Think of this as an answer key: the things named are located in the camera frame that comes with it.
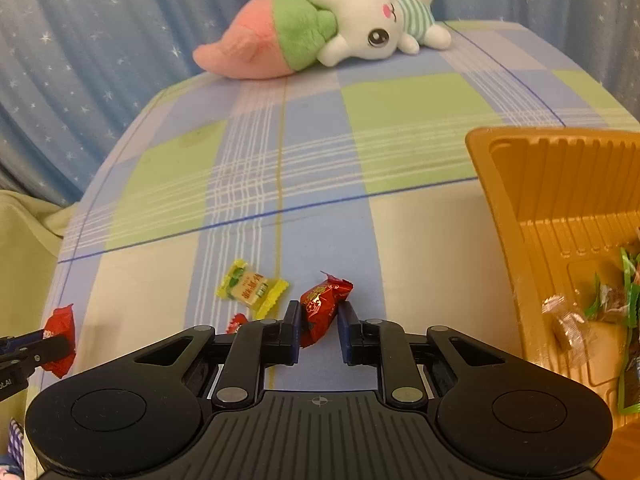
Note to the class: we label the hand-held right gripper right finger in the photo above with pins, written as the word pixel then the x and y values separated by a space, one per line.
pixel 344 340

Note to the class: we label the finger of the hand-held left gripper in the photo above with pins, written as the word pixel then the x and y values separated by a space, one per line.
pixel 47 350
pixel 20 340

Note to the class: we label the clear cookie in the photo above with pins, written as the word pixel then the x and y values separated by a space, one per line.
pixel 567 330

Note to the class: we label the green snack packet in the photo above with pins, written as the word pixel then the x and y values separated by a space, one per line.
pixel 612 300

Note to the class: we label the blue star-print curtain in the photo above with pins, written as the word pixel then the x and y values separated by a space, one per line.
pixel 75 60

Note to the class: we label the orange plastic tray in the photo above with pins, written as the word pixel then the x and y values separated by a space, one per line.
pixel 550 185

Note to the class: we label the red snack packet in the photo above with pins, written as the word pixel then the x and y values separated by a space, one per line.
pixel 62 322

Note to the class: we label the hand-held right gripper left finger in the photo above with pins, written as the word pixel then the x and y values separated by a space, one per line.
pixel 297 332

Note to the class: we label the blue checked clothing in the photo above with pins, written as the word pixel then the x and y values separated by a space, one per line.
pixel 15 435

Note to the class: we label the checked pastel tablecloth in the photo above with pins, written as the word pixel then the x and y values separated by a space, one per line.
pixel 400 110

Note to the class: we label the red candy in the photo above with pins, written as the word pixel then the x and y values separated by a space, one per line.
pixel 237 322
pixel 322 305

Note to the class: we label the pale green cloth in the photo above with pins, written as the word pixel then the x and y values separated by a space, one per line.
pixel 25 260

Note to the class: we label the white rabbit plush toy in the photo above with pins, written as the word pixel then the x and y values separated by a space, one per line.
pixel 360 25

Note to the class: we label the long green-ended candy bar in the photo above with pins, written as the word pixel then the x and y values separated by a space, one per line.
pixel 629 390

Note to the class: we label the yellow wrapped candy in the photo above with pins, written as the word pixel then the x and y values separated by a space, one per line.
pixel 250 287

